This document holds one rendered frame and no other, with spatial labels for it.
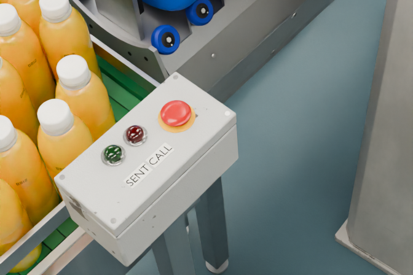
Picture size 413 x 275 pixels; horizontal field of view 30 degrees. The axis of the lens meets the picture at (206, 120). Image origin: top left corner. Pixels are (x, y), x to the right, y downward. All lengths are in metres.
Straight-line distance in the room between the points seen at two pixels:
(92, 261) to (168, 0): 0.39
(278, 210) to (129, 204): 1.26
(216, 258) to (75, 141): 1.00
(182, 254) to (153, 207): 0.24
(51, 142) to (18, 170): 0.05
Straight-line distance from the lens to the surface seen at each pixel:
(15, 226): 0.97
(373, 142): 1.61
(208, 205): 1.67
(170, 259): 1.09
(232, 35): 1.26
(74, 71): 0.98
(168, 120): 0.88
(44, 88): 1.15
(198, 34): 1.20
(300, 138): 2.20
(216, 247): 1.86
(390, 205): 1.77
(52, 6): 1.06
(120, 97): 1.18
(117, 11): 1.21
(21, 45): 1.08
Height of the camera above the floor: 1.83
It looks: 55 degrees down
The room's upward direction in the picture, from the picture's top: 7 degrees counter-clockwise
